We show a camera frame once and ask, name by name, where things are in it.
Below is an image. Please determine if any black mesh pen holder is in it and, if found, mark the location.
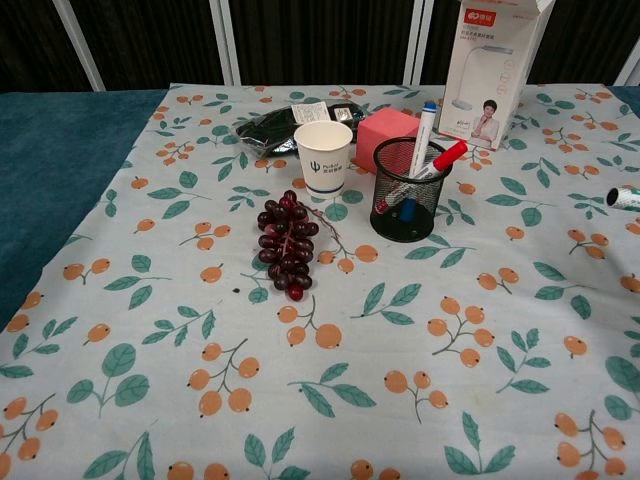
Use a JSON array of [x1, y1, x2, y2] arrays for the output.
[[369, 137, 454, 244]]

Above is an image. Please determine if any blue-capped white marker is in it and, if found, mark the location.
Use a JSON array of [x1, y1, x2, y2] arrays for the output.
[[397, 101, 438, 223]]

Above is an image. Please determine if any red-capped white marker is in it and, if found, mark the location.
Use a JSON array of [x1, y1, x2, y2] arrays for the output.
[[375, 140, 470, 215]]

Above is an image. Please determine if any purple plastic grape bunch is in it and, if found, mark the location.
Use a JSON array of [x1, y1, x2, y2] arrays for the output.
[[256, 189, 333, 302]]

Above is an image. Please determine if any white paper cup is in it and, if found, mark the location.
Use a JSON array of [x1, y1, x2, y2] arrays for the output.
[[293, 120, 354, 200]]

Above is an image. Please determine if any pink foam cube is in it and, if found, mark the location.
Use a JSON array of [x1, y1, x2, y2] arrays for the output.
[[354, 112, 423, 176]]

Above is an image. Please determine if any black plastic-wrapped package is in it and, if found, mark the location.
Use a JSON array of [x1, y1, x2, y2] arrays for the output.
[[235, 101, 370, 159]]

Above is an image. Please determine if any floral fruit-print tablecloth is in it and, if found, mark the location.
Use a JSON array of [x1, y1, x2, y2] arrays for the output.
[[0, 82, 640, 480]]

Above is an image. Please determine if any white desk lamp box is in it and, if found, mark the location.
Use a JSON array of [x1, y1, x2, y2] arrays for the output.
[[438, 0, 554, 151]]

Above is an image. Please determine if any teal velvet cloth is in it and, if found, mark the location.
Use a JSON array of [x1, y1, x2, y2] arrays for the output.
[[0, 88, 172, 333]]

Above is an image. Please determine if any white partition frame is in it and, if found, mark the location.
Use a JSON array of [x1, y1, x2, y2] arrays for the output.
[[52, 0, 640, 92]]

